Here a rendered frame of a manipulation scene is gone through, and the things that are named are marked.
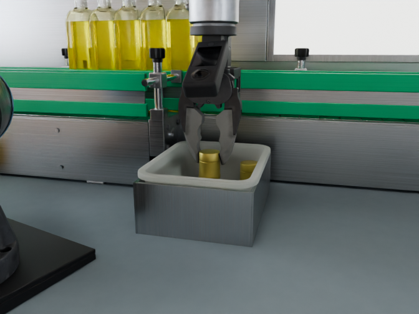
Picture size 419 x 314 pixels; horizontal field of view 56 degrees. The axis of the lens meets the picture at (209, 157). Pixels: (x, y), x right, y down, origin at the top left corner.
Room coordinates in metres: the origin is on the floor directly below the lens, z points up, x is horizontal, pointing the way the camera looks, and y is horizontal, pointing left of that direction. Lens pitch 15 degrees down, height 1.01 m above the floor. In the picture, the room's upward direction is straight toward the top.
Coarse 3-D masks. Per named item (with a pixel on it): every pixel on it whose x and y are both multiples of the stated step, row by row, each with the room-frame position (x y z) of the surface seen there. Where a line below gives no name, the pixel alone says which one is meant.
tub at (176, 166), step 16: (176, 144) 0.70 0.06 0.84; (208, 144) 0.71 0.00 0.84; (240, 144) 0.70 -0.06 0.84; (256, 144) 0.70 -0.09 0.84; (160, 160) 0.60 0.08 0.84; (176, 160) 0.67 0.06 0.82; (192, 160) 0.72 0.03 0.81; (240, 160) 0.70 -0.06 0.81; (256, 160) 0.69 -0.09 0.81; (144, 176) 0.52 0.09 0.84; (160, 176) 0.51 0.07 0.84; (176, 176) 0.51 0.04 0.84; (192, 176) 0.72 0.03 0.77; (224, 176) 0.70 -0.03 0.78; (256, 176) 0.51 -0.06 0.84
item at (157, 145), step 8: (168, 112) 0.79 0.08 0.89; (176, 112) 0.79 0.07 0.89; (152, 120) 0.71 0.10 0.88; (160, 120) 0.71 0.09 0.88; (168, 120) 0.73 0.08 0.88; (176, 120) 0.78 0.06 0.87; (152, 128) 0.71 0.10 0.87; (160, 128) 0.71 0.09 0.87; (168, 128) 0.72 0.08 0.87; (176, 128) 0.76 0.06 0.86; (152, 136) 0.71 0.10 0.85; (160, 136) 0.71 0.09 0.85; (168, 136) 0.73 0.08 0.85; (176, 136) 0.75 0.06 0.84; (152, 144) 0.71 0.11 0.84; (160, 144) 0.71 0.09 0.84; (168, 144) 0.73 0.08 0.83; (152, 152) 0.71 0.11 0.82; (160, 152) 0.71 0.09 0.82
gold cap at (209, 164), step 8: (200, 152) 0.61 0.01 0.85; (208, 152) 0.61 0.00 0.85; (216, 152) 0.61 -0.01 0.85; (200, 160) 0.61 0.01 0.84; (208, 160) 0.60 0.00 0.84; (216, 160) 0.60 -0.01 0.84; (200, 168) 0.60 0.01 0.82; (208, 168) 0.60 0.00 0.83; (216, 168) 0.60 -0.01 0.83; (200, 176) 0.60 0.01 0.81; (208, 176) 0.60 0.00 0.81; (216, 176) 0.60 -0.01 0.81
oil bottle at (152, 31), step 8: (144, 8) 0.86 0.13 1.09; (152, 8) 0.85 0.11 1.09; (160, 8) 0.85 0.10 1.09; (144, 16) 0.85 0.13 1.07; (152, 16) 0.84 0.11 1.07; (160, 16) 0.84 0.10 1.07; (144, 24) 0.85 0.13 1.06; (152, 24) 0.84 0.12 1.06; (160, 24) 0.84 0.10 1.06; (144, 32) 0.85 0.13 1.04; (152, 32) 0.84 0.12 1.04; (160, 32) 0.84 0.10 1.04; (144, 40) 0.85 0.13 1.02; (152, 40) 0.84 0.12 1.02; (160, 40) 0.84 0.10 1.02; (144, 48) 0.85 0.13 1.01; (144, 56) 0.85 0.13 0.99; (144, 64) 0.85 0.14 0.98; (152, 64) 0.84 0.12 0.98
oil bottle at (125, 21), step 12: (120, 12) 0.86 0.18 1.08; (132, 12) 0.85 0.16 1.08; (120, 24) 0.86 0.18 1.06; (132, 24) 0.85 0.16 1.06; (120, 36) 0.86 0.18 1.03; (132, 36) 0.85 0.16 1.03; (120, 48) 0.86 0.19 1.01; (132, 48) 0.85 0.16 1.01; (120, 60) 0.86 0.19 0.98; (132, 60) 0.85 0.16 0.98
